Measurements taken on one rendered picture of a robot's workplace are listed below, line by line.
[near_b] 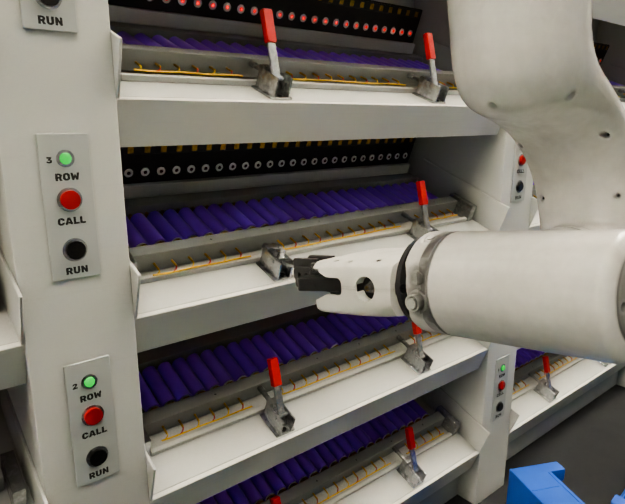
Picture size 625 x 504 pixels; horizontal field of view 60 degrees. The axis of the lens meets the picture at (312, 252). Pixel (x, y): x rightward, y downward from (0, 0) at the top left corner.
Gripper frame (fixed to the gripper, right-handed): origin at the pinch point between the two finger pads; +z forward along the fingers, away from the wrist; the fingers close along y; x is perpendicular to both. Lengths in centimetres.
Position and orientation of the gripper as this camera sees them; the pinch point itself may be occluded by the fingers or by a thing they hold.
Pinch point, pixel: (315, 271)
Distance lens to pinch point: 58.0
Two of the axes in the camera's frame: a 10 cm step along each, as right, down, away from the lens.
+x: -1.0, -9.9, -1.1
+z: -6.2, -0.2, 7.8
